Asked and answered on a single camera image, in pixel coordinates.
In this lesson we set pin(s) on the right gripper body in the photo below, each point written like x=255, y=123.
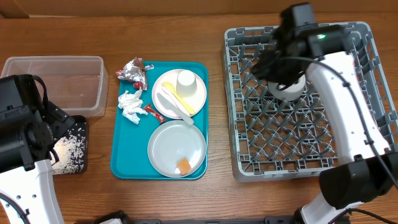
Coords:
x=271, y=66

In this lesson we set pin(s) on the small grey bowl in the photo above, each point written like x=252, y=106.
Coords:
x=290, y=93

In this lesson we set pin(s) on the grey round plate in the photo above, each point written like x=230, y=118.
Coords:
x=173, y=141

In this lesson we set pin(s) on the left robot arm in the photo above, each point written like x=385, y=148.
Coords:
x=30, y=127

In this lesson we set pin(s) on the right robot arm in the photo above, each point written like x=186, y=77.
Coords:
x=367, y=166

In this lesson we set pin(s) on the grey dishwasher rack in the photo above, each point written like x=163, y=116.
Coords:
x=272, y=139

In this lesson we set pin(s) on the white paper cup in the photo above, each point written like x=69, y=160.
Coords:
x=186, y=83

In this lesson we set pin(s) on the white plate with cutlery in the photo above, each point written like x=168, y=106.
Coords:
x=196, y=101

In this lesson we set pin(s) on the white plastic knife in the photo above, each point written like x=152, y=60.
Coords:
x=170, y=106

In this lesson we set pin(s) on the yellow plastic spoon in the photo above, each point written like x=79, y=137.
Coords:
x=171, y=89

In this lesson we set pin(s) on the teal plastic tray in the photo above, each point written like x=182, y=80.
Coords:
x=129, y=159

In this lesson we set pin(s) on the red ketchup packet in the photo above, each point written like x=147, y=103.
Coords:
x=148, y=108

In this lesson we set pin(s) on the orange food piece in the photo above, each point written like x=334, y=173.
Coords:
x=183, y=166

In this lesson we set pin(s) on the crumpled foil wrapper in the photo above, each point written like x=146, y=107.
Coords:
x=135, y=72

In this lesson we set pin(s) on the crumpled white napkin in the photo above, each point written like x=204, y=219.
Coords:
x=131, y=103

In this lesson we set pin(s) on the clear plastic bin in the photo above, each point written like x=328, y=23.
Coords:
x=76, y=84

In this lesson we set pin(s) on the black tray bin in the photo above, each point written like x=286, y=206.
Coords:
x=73, y=146

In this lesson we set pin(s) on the white rice pile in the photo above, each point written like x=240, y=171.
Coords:
x=70, y=152

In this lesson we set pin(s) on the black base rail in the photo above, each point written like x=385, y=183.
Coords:
x=121, y=217

